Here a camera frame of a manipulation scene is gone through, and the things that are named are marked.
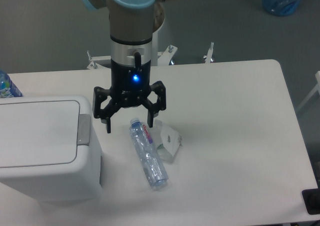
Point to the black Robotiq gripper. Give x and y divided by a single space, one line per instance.
128 83

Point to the white push-lid trash can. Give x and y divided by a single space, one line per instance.
49 149

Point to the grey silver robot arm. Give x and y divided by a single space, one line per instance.
131 27

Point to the white crumpled paper carton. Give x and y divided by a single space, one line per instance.
166 140

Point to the clear crushed plastic bottle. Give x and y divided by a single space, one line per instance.
152 165

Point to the blue labelled bottle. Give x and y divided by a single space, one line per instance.
7 88

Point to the black clamp device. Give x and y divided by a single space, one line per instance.
311 199

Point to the white frame at right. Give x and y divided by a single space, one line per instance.
311 96

